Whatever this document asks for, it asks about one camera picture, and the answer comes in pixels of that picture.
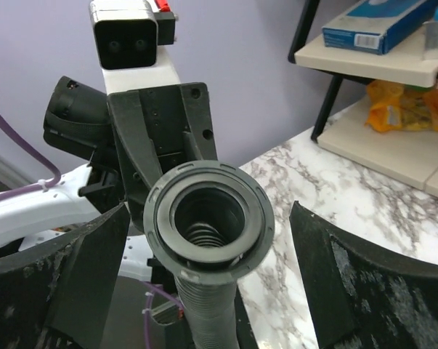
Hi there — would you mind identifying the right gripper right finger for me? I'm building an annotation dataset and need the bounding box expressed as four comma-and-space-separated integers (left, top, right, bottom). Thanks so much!
290, 202, 438, 348

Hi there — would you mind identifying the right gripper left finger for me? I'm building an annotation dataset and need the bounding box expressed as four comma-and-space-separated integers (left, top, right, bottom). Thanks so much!
0, 204, 130, 348

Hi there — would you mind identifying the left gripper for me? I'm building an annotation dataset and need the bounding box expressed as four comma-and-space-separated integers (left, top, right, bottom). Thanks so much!
109, 82, 217, 232

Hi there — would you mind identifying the black corrugated hose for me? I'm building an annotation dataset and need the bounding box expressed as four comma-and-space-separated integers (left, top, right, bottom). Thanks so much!
142, 161, 276, 349

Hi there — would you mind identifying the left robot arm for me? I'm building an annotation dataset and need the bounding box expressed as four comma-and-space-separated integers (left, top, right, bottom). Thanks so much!
0, 48, 216, 275

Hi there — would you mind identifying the beige black shelf rack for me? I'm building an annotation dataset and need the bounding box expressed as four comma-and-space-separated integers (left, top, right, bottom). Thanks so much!
289, 1, 438, 197

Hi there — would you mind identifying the orange snack bag lower shelf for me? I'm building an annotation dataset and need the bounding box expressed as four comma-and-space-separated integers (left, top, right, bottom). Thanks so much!
365, 80, 438, 133

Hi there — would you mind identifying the blue razor box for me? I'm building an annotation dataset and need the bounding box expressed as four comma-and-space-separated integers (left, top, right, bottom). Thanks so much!
322, 0, 438, 55

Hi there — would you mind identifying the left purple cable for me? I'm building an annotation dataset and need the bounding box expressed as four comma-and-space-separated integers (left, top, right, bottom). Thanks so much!
0, 96, 183, 349

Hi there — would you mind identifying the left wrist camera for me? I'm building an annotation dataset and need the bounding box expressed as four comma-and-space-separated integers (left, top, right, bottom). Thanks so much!
89, 1, 177, 71

